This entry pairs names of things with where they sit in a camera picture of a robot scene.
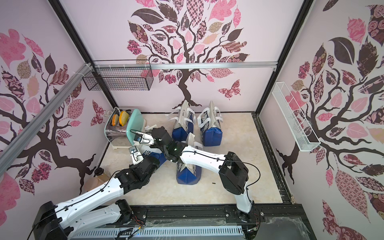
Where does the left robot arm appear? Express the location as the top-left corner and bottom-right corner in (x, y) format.
(32, 156), (160, 240)

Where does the blue takeout bag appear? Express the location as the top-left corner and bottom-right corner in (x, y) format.
(129, 121), (169, 169)
(176, 133), (203, 185)

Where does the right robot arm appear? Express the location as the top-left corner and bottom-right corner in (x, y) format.
(151, 127), (253, 223)

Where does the black wire basket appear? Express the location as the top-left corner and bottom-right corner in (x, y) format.
(83, 61), (154, 91)

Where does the white slotted cable duct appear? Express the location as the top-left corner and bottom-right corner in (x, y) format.
(74, 226), (244, 240)

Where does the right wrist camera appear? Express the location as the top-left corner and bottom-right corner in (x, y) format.
(130, 130), (154, 145)

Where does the back aluminium rail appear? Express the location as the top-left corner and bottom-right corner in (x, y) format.
(95, 62), (278, 70)

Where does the yellow bread slice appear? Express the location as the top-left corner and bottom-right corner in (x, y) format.
(119, 111), (130, 126)

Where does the orange bread slice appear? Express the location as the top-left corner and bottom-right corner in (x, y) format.
(111, 114), (119, 126)

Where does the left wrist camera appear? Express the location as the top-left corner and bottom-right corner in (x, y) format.
(129, 146), (144, 165)

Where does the left aluminium rail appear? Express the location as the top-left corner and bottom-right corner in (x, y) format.
(1, 63), (91, 175)

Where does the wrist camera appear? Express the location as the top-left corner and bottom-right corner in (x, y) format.
(130, 130), (154, 145)
(129, 146), (144, 165)

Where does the black base frame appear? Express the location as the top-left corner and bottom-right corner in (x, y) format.
(92, 204), (316, 240)

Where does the aluminium rail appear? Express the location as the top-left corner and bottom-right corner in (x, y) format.
(95, 62), (278, 70)
(1, 63), (91, 175)

